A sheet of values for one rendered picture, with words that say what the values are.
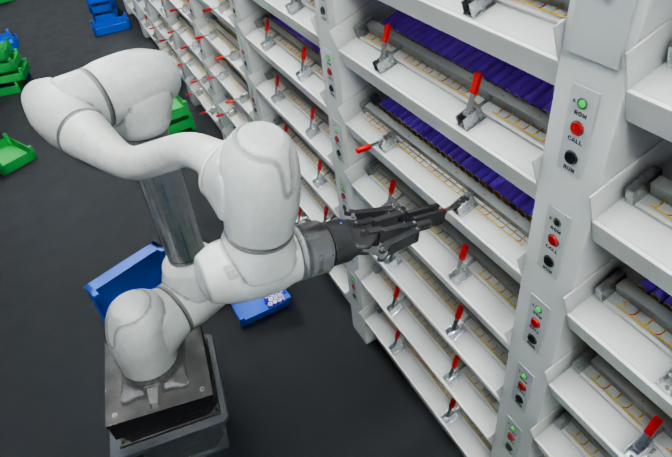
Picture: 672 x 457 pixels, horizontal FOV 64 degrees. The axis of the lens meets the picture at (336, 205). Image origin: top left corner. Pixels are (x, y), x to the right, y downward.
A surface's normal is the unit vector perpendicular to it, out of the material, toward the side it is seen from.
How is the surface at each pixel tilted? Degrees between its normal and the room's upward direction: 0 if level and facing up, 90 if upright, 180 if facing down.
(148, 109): 94
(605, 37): 90
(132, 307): 4
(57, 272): 0
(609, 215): 19
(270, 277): 93
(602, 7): 90
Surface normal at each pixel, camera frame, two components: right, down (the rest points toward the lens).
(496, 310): -0.38, -0.61
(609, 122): -0.88, 0.37
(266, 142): 0.24, -0.68
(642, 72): 0.47, 0.52
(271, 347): -0.10, -0.77
